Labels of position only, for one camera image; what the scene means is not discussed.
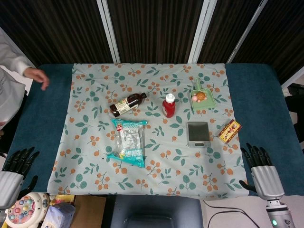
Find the green toy dustpan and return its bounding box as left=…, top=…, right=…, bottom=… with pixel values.
left=189, top=77, right=217, bottom=111

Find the white sleeve forearm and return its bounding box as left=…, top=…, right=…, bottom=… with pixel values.
left=0, top=27, right=36, bottom=76

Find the purple tissue pack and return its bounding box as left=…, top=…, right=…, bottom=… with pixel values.
left=43, top=203, right=76, bottom=228

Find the teal clear snack bag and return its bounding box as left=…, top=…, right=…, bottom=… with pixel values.
left=106, top=118, right=149, bottom=169

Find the brown cardboard box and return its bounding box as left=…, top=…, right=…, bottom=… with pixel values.
left=71, top=194, right=107, bottom=228

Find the silver digital kitchen scale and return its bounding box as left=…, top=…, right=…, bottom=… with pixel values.
left=186, top=121, right=212, bottom=148

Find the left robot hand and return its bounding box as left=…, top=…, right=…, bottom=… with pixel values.
left=0, top=146, right=40, bottom=209

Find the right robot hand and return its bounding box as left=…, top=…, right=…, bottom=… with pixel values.
left=238, top=142, right=285, bottom=200

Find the person hand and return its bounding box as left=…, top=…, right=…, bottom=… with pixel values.
left=23, top=66, right=50, bottom=91

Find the red ketchup bottle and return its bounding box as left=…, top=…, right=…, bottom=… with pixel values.
left=162, top=93, right=176, bottom=118

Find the dark blue chair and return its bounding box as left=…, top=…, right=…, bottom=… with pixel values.
left=109, top=195, right=204, bottom=228

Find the small red yellow box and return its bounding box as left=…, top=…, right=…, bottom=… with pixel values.
left=218, top=119, right=243, bottom=144

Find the brown sauce bottle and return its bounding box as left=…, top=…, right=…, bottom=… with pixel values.
left=109, top=92, right=147, bottom=118

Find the orange pink toy turtle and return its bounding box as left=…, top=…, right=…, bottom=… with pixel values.
left=191, top=91, right=207, bottom=103

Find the black cable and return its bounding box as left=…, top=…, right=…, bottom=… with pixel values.
left=201, top=199, right=266, bottom=228

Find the white folding screen frame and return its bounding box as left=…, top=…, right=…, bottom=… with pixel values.
left=188, top=0, right=214, bottom=64
left=227, top=0, right=269, bottom=64
left=96, top=0, right=120, bottom=64

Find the floral tablecloth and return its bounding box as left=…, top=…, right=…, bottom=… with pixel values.
left=47, top=63, right=249, bottom=198

